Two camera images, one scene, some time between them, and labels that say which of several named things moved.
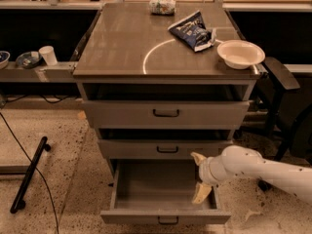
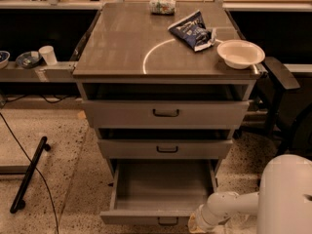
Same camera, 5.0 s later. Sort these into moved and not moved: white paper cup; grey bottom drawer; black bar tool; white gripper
Moved: white gripper
Not moved: grey bottom drawer; black bar tool; white paper cup
